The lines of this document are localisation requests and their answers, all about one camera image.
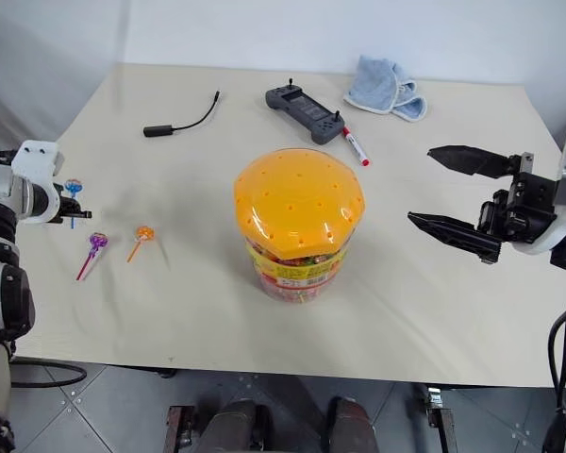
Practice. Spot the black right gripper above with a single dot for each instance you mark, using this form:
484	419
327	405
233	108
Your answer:
530	203

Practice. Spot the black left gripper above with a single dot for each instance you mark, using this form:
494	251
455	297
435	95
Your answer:
66	206

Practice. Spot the orange perforated jar lid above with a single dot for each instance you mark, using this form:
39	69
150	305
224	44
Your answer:
297	198

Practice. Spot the red and white marker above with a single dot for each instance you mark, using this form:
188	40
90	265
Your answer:
356	146

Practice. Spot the blue lollipop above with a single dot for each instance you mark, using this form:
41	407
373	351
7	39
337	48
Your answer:
73	187

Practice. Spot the purple wrapped lollipop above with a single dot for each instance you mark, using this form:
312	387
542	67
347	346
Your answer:
98	241

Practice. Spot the grey handheld controller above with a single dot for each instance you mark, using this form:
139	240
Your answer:
302	106

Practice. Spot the rusty metal table foot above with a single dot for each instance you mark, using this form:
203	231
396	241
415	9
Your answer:
441	415
179	427

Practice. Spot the dark rounded shape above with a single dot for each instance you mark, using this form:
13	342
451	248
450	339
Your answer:
236	424
351	424

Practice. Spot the light blue towel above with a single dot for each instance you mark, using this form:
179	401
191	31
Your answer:
375	87

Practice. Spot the clear plastic lollipop jar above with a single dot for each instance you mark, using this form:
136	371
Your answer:
297	283

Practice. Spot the orange wrapped lollipop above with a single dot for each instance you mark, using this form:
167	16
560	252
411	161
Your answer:
145	233

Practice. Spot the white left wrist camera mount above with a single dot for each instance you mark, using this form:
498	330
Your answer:
35	158

